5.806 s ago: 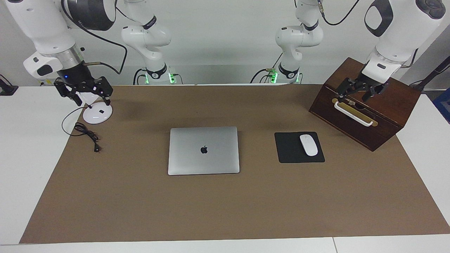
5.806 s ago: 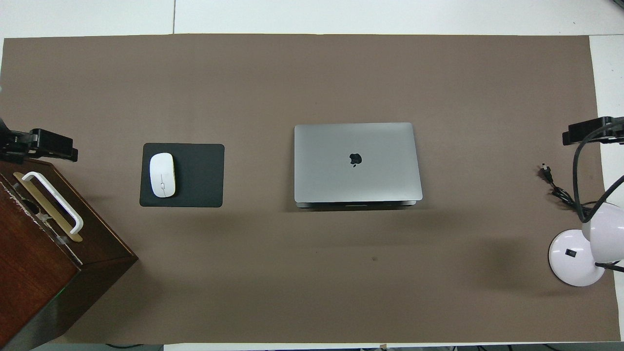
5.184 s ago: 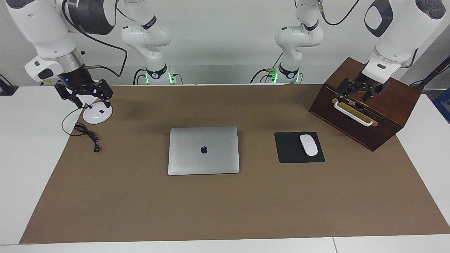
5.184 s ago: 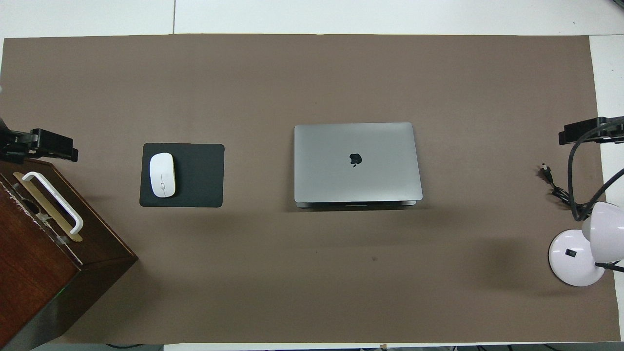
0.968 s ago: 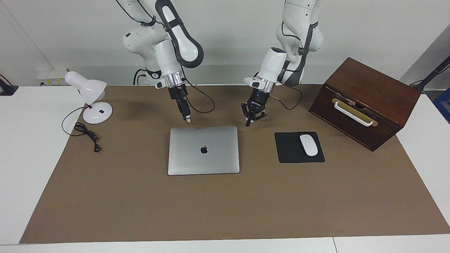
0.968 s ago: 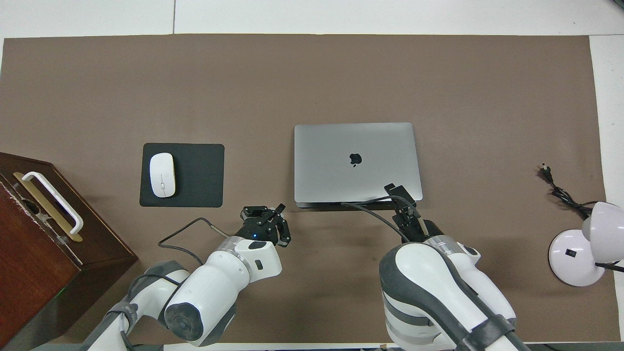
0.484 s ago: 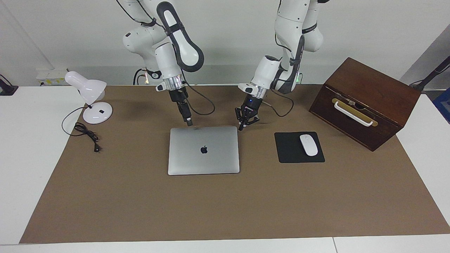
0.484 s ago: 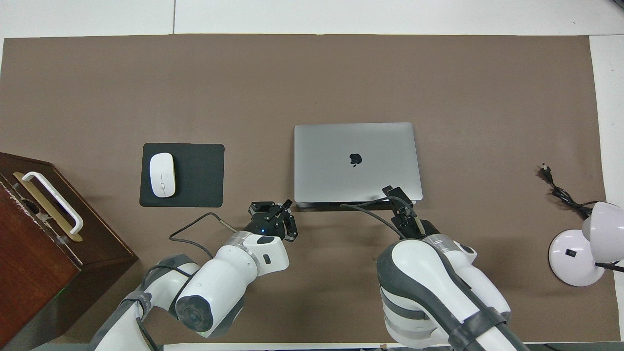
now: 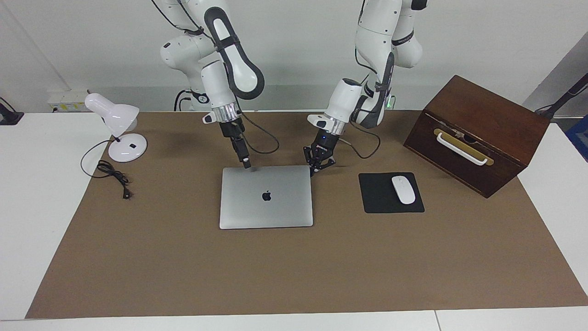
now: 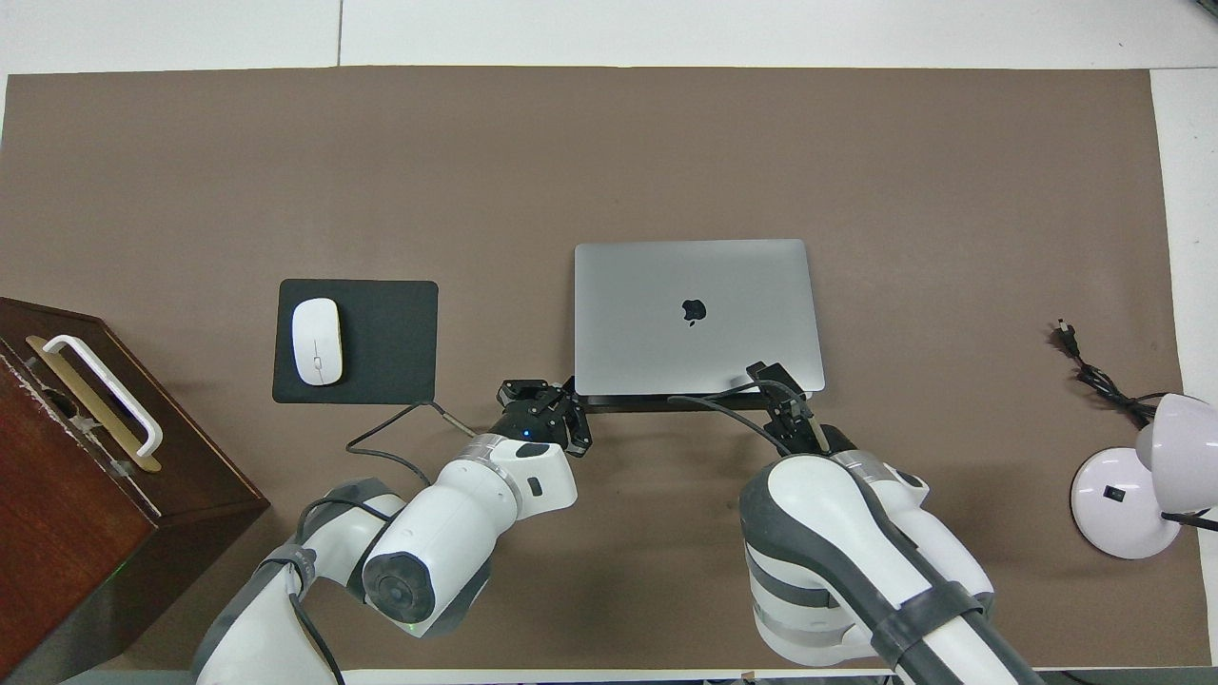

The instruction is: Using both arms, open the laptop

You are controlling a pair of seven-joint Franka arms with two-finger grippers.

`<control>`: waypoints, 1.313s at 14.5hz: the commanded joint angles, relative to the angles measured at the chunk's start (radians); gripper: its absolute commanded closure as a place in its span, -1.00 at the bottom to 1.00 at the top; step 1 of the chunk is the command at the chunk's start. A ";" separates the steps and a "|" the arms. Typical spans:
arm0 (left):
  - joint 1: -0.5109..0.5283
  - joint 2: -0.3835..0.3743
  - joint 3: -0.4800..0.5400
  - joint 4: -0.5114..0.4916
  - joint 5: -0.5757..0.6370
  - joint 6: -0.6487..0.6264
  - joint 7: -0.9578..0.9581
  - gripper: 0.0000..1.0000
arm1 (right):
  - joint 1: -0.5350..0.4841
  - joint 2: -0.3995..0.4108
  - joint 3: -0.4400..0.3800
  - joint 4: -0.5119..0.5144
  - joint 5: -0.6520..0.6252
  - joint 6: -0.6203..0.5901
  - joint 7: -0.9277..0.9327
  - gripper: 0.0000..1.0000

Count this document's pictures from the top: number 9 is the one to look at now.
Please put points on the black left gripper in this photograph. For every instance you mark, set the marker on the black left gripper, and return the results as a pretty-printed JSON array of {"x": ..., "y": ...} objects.
[{"x": 324, "y": 145}]

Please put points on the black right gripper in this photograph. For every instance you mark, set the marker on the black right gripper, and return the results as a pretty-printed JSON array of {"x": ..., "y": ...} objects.
[{"x": 232, "y": 129}]

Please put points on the silver laptop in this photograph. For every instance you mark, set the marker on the silver laptop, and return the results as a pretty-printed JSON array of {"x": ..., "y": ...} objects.
[{"x": 243, "y": 207}]

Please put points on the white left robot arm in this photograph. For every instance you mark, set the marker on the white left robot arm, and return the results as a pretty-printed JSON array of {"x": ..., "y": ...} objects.
[{"x": 381, "y": 27}]

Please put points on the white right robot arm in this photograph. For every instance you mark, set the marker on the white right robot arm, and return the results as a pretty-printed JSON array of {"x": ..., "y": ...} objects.
[{"x": 216, "y": 78}]

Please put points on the black mouse pad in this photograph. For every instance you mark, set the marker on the black mouse pad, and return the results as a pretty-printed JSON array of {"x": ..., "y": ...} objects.
[{"x": 376, "y": 195}]

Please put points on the white computer mouse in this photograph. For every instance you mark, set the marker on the white computer mouse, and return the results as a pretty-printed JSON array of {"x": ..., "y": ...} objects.
[{"x": 403, "y": 189}]

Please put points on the brown table mat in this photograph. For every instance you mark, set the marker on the brown table mat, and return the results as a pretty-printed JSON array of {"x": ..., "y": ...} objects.
[{"x": 294, "y": 276}]

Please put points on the dark wooden box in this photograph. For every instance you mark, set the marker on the dark wooden box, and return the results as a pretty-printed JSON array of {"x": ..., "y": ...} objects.
[{"x": 487, "y": 110}]

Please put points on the black table clamp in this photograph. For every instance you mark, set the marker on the black table clamp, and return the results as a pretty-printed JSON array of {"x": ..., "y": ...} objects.
[{"x": 9, "y": 117}]

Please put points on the black stand pole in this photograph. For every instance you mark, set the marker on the black stand pole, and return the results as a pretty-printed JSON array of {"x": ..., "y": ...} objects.
[{"x": 562, "y": 99}]

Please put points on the blue object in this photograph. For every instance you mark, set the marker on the blue object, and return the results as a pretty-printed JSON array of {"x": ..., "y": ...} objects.
[{"x": 579, "y": 138}]

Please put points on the white wall power strip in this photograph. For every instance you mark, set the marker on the white wall power strip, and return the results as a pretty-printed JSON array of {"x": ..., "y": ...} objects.
[{"x": 69, "y": 101}]

